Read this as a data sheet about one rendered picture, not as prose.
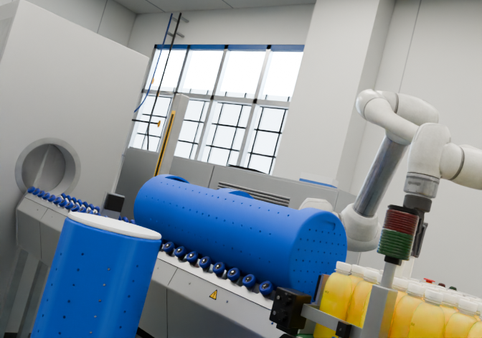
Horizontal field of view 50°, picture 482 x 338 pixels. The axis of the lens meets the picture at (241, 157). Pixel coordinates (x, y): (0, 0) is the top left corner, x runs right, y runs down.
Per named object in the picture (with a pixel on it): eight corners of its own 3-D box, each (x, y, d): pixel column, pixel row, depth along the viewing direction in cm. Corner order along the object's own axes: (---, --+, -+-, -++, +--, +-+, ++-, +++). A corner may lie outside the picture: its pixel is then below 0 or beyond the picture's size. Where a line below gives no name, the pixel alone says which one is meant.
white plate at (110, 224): (148, 237, 137) (147, 242, 137) (170, 234, 164) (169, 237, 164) (52, 211, 139) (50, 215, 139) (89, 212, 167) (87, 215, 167)
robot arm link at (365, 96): (369, 90, 187) (403, 98, 189) (355, 80, 204) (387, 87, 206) (357, 123, 192) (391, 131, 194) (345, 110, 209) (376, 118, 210)
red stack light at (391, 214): (391, 231, 106) (396, 212, 106) (420, 237, 101) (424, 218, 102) (376, 226, 102) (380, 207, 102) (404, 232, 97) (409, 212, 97)
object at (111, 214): (113, 225, 255) (123, 195, 256) (117, 227, 252) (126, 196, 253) (95, 222, 248) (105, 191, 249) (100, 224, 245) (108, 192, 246)
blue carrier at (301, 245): (180, 242, 230) (194, 179, 232) (338, 303, 166) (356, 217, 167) (125, 236, 211) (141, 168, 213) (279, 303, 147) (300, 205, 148)
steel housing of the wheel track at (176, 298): (52, 250, 316) (67, 196, 319) (333, 422, 156) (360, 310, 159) (5, 244, 296) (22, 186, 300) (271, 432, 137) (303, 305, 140)
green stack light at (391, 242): (386, 255, 106) (391, 231, 106) (414, 263, 101) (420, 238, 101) (369, 250, 101) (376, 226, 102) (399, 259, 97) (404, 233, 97)
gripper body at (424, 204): (413, 196, 150) (407, 228, 149) (399, 191, 145) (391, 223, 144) (437, 201, 145) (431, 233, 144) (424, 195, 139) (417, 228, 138)
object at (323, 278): (328, 316, 156) (337, 275, 157) (333, 318, 154) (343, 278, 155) (307, 314, 149) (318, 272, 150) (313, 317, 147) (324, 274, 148)
